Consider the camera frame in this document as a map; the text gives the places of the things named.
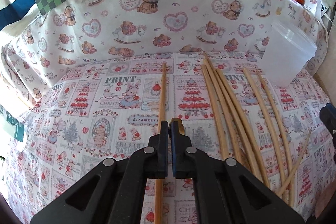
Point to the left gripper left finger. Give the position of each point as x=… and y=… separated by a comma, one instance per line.
x=113, y=191

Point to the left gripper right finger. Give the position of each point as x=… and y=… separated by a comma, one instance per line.
x=225, y=191

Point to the wooden chopstick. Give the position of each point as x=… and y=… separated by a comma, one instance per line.
x=281, y=129
x=269, y=123
x=247, y=137
x=217, y=116
x=232, y=129
x=295, y=167
x=158, y=201

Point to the translucent plastic cup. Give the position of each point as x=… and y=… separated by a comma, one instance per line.
x=288, y=51

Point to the bear print cloth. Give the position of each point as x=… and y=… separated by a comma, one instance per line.
x=38, y=50

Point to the striped cloth backdrop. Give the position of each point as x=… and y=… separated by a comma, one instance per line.
x=16, y=16

